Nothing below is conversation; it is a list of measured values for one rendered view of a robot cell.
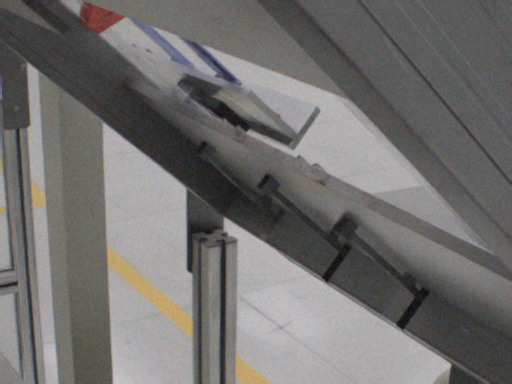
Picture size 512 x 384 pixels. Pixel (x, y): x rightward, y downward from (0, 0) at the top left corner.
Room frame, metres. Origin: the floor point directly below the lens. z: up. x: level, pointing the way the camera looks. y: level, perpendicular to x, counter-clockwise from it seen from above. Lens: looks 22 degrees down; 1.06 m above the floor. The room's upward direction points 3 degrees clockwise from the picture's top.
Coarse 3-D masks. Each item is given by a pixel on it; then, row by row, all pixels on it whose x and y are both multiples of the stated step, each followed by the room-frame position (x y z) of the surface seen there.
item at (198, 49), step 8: (184, 40) 1.11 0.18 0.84; (192, 48) 1.12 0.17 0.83; (200, 48) 1.13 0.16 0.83; (200, 56) 1.13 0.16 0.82; (208, 56) 1.13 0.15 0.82; (208, 64) 1.14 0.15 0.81; (216, 64) 1.14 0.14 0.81; (216, 72) 1.15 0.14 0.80; (224, 72) 1.15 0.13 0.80; (232, 80) 1.16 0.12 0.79
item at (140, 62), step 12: (60, 0) 0.77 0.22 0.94; (72, 0) 0.77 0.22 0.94; (72, 12) 0.78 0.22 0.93; (84, 12) 0.78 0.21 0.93; (108, 36) 0.79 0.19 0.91; (120, 36) 0.80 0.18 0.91; (120, 48) 0.80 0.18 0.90; (132, 48) 0.80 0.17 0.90; (132, 60) 0.80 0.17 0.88; (144, 60) 0.81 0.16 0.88; (144, 72) 0.81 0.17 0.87; (156, 72) 0.82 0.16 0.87; (156, 84) 0.82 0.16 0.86; (168, 84) 0.82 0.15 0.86; (180, 96) 0.83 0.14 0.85
